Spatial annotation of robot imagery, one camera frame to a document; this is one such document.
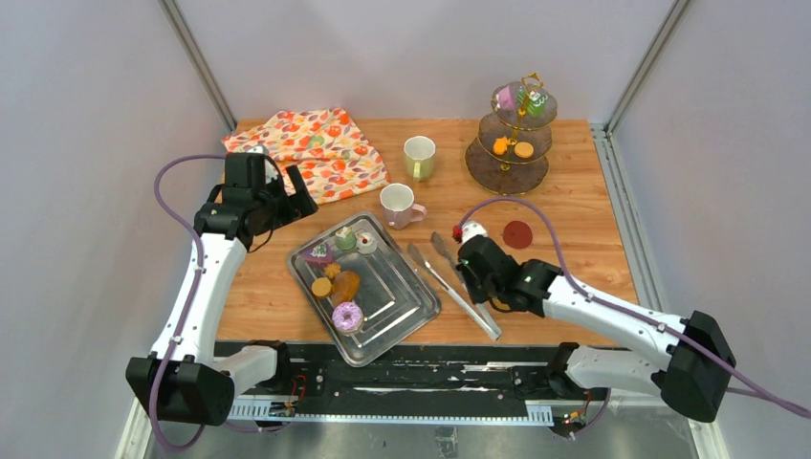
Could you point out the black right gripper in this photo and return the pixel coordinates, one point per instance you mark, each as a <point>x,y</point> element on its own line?
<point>476,295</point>

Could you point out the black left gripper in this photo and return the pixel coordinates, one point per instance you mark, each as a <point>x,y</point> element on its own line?
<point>299,204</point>

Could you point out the silver metal tray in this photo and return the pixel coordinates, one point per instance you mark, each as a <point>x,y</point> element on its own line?
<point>395,300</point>

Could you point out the orange fish-shaped cookie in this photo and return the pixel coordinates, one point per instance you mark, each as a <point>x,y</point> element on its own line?
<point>500,146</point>

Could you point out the round yellow cracker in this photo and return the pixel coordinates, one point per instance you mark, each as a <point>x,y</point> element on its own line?
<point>524,150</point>
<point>322,287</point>

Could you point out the green kiwi cake slice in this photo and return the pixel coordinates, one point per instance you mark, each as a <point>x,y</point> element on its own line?
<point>530,103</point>

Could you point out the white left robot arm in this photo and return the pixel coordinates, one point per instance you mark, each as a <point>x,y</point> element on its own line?
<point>180,380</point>

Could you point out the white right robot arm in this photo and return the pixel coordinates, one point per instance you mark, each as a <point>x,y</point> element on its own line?
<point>686,361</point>

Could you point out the red round coaster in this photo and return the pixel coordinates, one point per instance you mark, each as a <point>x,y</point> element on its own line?
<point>517,235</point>

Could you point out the purple cake slice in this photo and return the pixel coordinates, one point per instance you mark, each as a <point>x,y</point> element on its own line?
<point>320,253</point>

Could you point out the green round cupcake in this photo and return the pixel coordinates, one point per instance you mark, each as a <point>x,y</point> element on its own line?
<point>345,239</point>

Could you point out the floral orange cloth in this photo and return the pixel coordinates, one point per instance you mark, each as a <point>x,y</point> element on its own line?
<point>334,157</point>

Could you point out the swirl butter cookie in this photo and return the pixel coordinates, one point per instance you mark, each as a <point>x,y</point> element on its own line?
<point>331,270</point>

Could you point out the white coconut cherry cake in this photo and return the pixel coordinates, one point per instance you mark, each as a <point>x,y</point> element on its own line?
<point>366,243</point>

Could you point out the brown bread roll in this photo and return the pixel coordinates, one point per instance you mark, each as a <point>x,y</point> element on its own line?
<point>345,285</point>

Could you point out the pink mug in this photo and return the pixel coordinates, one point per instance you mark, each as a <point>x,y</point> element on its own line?
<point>399,206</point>

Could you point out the three-tier glass cake stand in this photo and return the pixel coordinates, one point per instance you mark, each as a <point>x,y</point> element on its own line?
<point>507,174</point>

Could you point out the pink frosted donut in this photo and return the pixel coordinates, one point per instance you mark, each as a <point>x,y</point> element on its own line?
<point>347,317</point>

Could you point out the green mug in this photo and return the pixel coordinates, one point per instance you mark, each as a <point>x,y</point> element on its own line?
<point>420,152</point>

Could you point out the black table front rail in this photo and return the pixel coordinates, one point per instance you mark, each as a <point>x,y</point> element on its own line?
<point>416,384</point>

